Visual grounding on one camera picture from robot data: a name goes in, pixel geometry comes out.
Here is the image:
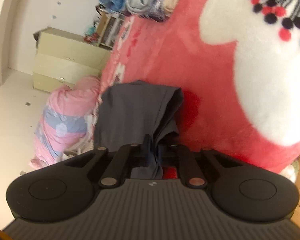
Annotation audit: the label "pink patterned rolled quilt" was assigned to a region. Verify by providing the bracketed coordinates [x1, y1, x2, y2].
[30, 76, 100, 169]

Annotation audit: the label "red floral bed blanket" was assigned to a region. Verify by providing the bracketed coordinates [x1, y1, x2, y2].
[101, 0, 300, 172]

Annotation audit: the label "cream wardrobe cabinet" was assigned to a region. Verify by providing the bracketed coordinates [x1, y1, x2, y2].
[32, 27, 110, 92]

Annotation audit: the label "white cluttered shelf desk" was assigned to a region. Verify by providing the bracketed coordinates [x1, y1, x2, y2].
[84, 4, 125, 50]

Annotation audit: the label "navy blue elastic-waist shorts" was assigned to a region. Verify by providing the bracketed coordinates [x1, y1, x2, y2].
[94, 80, 184, 179]

